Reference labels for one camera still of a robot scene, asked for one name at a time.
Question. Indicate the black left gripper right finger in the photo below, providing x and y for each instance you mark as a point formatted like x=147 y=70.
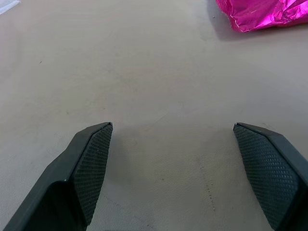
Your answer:
x=272 y=168

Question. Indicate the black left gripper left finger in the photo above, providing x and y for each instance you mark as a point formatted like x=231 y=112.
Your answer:
x=72 y=173

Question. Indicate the shiny magenta foil bag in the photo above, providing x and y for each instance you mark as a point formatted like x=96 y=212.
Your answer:
x=262 y=13

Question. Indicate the white object at corner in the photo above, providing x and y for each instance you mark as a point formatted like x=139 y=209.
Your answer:
x=7 y=5

